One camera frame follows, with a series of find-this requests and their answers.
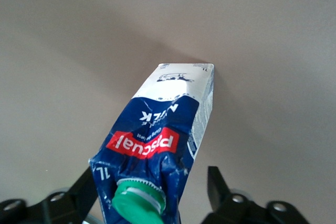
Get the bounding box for blue white milk carton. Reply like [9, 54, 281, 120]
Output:
[88, 62, 215, 224]

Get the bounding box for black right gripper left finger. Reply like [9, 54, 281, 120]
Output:
[0, 167, 98, 224]

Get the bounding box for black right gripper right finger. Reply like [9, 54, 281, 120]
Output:
[204, 166, 310, 224]

